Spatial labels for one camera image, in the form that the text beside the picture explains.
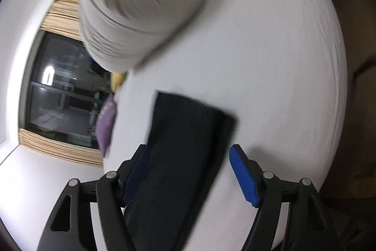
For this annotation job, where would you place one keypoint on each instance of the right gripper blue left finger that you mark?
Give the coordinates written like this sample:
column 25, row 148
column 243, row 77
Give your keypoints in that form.
column 69, row 226

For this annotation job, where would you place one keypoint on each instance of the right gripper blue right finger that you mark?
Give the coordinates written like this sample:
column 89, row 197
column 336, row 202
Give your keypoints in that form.
column 307, row 226

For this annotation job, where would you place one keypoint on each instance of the black pants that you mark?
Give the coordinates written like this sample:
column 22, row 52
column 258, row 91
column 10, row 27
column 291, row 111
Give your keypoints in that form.
column 188, row 141

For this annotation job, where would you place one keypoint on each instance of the beige curtain left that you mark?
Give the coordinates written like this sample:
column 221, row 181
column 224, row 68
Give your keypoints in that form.
column 60, row 150

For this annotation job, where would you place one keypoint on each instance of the beige curtain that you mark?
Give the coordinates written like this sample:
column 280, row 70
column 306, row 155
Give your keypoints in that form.
column 62, row 18
column 60, row 150

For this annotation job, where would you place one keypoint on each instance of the purple pillow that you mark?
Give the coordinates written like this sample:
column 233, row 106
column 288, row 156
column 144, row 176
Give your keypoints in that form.
column 105, row 124

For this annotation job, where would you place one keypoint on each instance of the dark glass window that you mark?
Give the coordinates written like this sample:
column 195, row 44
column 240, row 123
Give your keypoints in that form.
column 63, row 91

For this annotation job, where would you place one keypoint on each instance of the yellow pillow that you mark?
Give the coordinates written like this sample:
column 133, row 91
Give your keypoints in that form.
column 116, row 80

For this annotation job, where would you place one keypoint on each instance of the beige curtain right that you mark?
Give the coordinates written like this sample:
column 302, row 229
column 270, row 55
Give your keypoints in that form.
column 62, row 18

